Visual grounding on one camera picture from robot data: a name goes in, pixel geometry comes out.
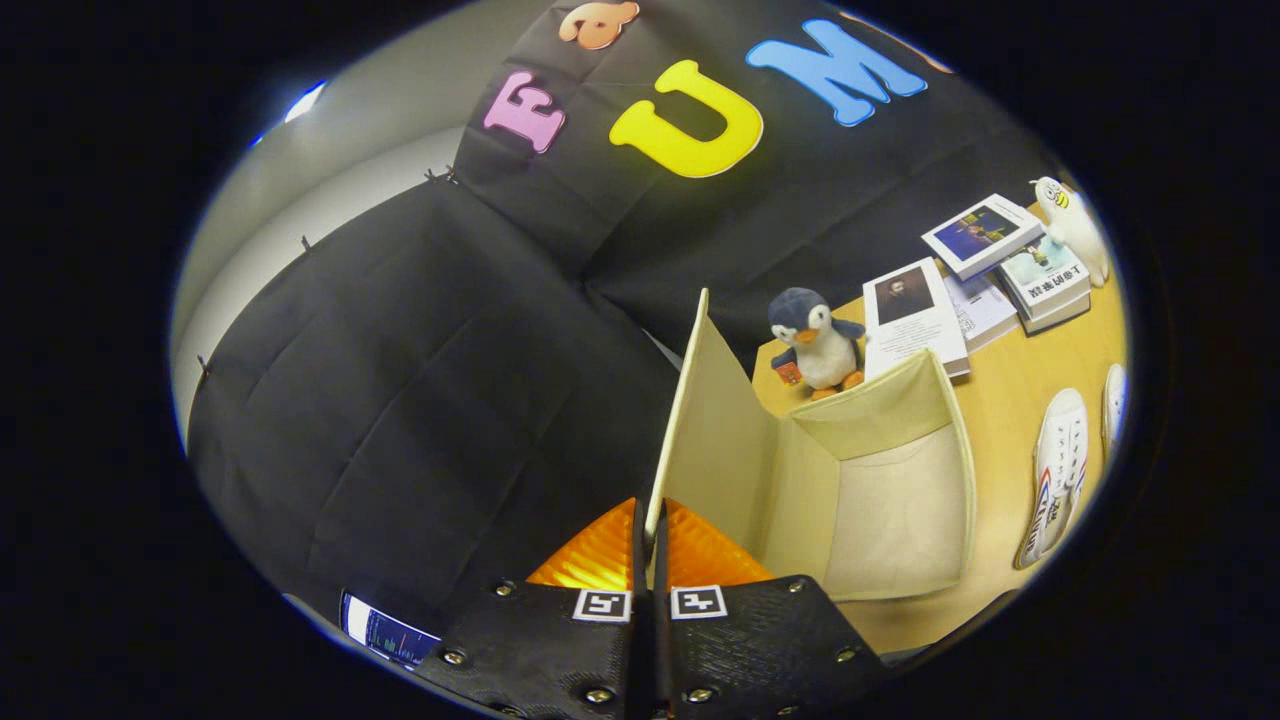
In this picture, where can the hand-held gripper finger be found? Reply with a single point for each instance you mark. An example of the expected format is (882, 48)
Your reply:
(640, 570)
(661, 570)

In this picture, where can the beige fabric storage box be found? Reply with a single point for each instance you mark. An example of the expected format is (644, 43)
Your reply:
(890, 500)

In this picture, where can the white canvas shoe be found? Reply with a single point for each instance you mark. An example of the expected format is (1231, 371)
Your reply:
(1060, 450)
(1115, 405)

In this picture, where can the penguin plush toy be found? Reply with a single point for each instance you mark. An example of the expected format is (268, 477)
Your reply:
(820, 345)

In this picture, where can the black backdrop cloth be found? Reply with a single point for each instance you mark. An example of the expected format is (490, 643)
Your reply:
(400, 400)

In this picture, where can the book with portrait cover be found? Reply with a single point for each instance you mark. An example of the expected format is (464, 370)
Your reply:
(915, 320)

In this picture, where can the white text booklet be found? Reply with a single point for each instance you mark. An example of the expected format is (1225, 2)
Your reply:
(980, 310)

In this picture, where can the book with blue picture cover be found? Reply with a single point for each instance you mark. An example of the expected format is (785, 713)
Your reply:
(985, 230)

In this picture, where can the thick pale blue book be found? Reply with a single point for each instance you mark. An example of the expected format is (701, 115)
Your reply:
(1045, 285)

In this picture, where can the white duck plush toy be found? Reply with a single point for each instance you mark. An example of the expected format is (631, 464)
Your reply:
(1075, 225)

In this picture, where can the ceiling light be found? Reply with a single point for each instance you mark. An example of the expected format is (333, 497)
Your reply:
(305, 100)

